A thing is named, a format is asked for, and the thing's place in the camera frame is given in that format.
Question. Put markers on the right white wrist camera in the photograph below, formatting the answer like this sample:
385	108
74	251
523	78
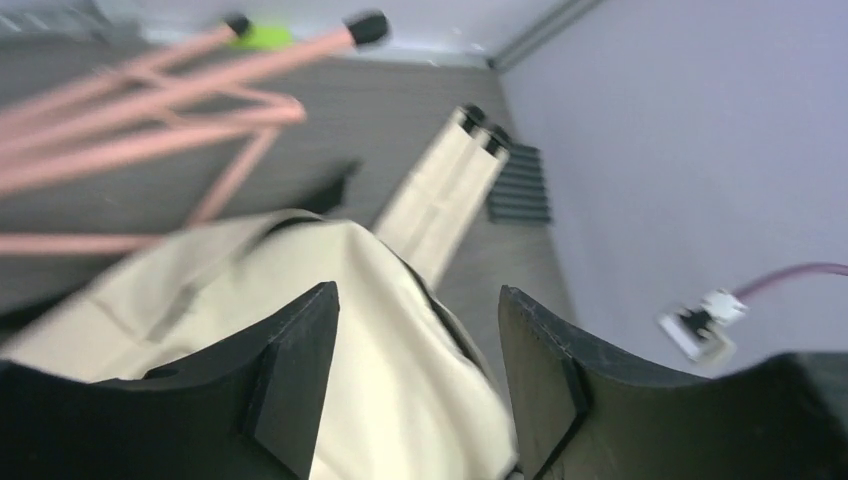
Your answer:
699	333

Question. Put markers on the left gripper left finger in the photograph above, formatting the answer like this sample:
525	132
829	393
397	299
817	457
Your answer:
246	407

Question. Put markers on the green block at wall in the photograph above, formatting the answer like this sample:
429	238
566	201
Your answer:
264	38

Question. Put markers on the beige canvas backpack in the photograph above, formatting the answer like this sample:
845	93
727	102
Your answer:
409	394

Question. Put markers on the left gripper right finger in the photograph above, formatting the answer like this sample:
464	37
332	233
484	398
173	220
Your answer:
586	409

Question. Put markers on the pink folding stand tripod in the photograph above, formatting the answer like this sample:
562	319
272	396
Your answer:
137	112

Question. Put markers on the grey lego baseplate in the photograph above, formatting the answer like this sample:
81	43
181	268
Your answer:
519	194

